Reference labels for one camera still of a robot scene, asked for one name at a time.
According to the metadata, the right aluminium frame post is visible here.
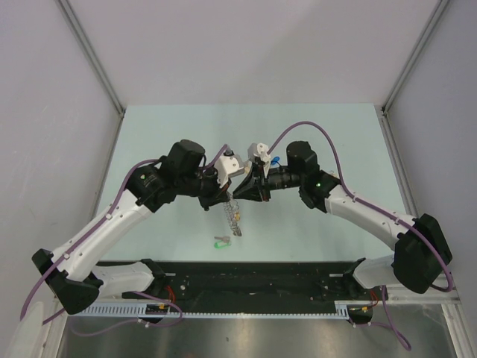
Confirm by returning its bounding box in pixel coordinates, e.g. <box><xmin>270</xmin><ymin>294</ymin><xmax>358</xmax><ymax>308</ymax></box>
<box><xmin>382</xmin><ymin>0</ymin><xmax>454</xmax><ymax>113</ymax></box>

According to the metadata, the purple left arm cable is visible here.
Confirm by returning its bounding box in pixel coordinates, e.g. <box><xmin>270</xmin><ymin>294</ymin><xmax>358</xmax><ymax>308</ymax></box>
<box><xmin>20</xmin><ymin>143</ymin><xmax>230</xmax><ymax>336</ymax></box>

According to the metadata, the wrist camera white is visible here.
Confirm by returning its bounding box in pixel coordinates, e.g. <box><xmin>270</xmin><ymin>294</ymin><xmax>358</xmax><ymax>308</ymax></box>
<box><xmin>213</xmin><ymin>146</ymin><xmax>245</xmax><ymax>189</ymax></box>
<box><xmin>247</xmin><ymin>142</ymin><xmax>271</xmax><ymax>177</ymax></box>

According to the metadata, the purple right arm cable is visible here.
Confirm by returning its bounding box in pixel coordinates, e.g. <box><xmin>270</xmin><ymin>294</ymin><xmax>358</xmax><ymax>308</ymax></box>
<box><xmin>266</xmin><ymin>121</ymin><xmax>455</xmax><ymax>351</ymax></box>

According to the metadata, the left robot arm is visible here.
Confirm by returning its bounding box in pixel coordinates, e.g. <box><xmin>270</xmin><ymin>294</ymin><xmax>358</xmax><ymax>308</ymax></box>
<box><xmin>32</xmin><ymin>139</ymin><xmax>233</xmax><ymax>315</ymax></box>

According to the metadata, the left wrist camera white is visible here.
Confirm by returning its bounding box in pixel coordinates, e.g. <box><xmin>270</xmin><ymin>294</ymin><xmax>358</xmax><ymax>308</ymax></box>
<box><xmin>213</xmin><ymin>146</ymin><xmax>245</xmax><ymax>189</ymax></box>

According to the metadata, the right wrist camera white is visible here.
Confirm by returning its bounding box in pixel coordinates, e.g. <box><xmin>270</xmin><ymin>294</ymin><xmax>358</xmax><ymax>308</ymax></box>
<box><xmin>247</xmin><ymin>142</ymin><xmax>271</xmax><ymax>177</ymax></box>

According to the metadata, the left aluminium frame post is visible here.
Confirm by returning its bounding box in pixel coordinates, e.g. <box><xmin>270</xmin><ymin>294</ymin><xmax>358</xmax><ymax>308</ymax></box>
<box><xmin>55</xmin><ymin>0</ymin><xmax>126</xmax><ymax>115</ymax></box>

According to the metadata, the slotted cable duct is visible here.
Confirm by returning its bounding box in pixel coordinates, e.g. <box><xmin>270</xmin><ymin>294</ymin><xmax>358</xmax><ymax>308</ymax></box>
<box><xmin>77</xmin><ymin>301</ymin><xmax>370</xmax><ymax>320</ymax></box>

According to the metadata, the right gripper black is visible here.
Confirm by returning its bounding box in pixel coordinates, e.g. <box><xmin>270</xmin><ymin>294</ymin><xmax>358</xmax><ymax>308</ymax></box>
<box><xmin>233</xmin><ymin>161</ymin><xmax>303</xmax><ymax>203</ymax></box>

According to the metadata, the key with green tag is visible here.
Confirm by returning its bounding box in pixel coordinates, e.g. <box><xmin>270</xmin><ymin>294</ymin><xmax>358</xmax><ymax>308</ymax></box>
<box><xmin>214</xmin><ymin>236</ymin><xmax>232</xmax><ymax>249</ymax></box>

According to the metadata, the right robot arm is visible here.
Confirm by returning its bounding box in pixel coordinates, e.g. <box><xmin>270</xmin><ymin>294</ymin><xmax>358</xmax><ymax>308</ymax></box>
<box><xmin>233</xmin><ymin>141</ymin><xmax>452</xmax><ymax>299</ymax></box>

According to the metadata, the round metal keyring disc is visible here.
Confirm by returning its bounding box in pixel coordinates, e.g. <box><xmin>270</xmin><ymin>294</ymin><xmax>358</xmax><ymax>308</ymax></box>
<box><xmin>223</xmin><ymin>198</ymin><xmax>242</xmax><ymax>236</ymax></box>

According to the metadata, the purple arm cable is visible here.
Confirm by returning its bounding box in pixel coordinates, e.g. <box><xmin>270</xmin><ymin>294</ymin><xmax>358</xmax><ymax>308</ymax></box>
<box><xmin>266</xmin><ymin>121</ymin><xmax>455</xmax><ymax>351</ymax></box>
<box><xmin>20</xmin><ymin>143</ymin><xmax>230</xmax><ymax>336</ymax></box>

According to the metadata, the aluminium frame post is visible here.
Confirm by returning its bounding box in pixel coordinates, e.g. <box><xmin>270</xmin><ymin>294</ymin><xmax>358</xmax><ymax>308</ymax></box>
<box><xmin>382</xmin><ymin>0</ymin><xmax>454</xmax><ymax>113</ymax></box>
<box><xmin>55</xmin><ymin>0</ymin><xmax>126</xmax><ymax>115</ymax></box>

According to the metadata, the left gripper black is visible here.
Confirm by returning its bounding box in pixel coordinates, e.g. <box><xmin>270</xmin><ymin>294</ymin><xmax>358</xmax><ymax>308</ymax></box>
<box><xmin>177</xmin><ymin>161</ymin><xmax>232</xmax><ymax>211</ymax></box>

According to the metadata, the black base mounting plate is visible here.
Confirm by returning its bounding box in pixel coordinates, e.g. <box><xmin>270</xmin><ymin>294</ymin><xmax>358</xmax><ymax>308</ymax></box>
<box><xmin>122</xmin><ymin>260</ymin><xmax>388</xmax><ymax>304</ymax></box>

